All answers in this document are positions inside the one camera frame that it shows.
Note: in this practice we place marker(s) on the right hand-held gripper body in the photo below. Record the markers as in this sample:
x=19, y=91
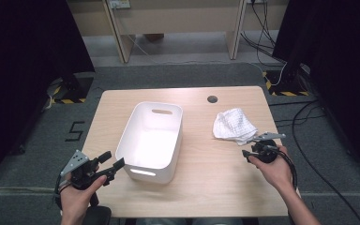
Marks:
x=265, y=151

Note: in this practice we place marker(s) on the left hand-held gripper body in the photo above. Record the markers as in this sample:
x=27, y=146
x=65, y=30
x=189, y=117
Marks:
x=81, y=170

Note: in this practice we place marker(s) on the white waffle cloth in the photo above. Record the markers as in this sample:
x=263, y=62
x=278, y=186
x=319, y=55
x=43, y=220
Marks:
x=232, y=125

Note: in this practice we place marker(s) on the white plastic bin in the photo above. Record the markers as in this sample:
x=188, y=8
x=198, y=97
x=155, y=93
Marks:
x=150, y=143

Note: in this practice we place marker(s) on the person's right hand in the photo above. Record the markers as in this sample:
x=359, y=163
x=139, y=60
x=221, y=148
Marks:
x=276, y=173

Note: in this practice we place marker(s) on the person's left hand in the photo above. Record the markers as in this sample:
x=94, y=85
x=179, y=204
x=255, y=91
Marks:
x=75, y=203

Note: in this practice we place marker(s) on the black chair seat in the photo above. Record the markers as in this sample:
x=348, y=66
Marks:
x=98, y=216

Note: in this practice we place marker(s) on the stand base with hazard tape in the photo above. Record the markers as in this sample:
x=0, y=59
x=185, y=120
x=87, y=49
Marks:
x=286, y=84
x=76, y=89

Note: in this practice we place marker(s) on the black curtain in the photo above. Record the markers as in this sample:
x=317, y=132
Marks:
x=340, y=47
x=22, y=62

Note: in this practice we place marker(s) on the white power outlet strip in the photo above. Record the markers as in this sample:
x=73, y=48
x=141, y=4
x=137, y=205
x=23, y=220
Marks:
x=119, y=3

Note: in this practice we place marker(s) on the beige wooden desk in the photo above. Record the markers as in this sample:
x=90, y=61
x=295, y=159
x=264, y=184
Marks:
x=175, y=18

